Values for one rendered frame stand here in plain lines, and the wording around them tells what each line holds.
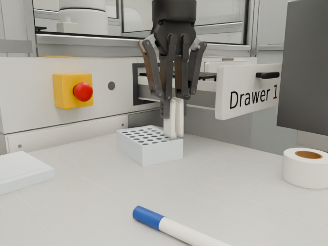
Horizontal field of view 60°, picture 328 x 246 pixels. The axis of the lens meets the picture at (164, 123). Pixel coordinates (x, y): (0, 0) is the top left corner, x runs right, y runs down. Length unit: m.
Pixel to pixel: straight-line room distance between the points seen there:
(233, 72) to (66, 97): 0.34
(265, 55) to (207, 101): 1.96
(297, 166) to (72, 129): 0.47
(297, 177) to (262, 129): 2.17
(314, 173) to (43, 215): 0.37
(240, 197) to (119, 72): 0.46
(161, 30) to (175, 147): 0.20
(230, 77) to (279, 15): 1.96
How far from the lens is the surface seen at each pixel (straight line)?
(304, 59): 0.80
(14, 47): 0.62
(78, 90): 0.60
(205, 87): 0.63
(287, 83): 0.82
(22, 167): 0.50
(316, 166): 0.46
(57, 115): 0.66
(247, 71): 0.66
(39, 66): 0.64
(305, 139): 0.81
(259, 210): 0.39
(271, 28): 2.56
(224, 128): 1.15
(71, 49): 0.67
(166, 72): 0.49
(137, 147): 0.50
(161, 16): 0.48
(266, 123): 2.60
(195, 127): 1.00
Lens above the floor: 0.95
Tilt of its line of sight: 13 degrees down
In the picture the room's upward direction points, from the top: straight up
